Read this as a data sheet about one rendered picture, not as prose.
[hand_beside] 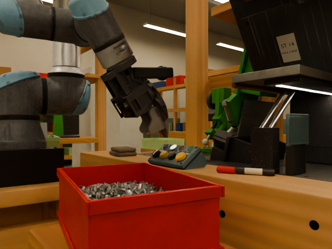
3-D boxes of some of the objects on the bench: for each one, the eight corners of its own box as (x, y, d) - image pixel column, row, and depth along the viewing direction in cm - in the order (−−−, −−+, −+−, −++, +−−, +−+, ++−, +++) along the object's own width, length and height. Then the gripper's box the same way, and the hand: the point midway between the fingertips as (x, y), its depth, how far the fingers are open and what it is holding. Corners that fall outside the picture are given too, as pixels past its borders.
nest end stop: (230, 154, 92) (225, 143, 89) (216, 148, 97) (211, 137, 94) (232, 152, 93) (228, 141, 90) (218, 146, 97) (214, 135, 94)
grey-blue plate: (291, 175, 65) (291, 113, 65) (283, 174, 66) (283, 113, 66) (311, 171, 71) (311, 114, 71) (303, 170, 72) (303, 114, 72)
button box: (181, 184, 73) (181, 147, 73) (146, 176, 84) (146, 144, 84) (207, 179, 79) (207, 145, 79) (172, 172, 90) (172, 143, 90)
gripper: (93, 76, 65) (138, 150, 73) (113, 70, 58) (160, 153, 66) (121, 59, 69) (160, 130, 77) (142, 52, 62) (183, 131, 70)
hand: (165, 130), depth 72 cm, fingers closed
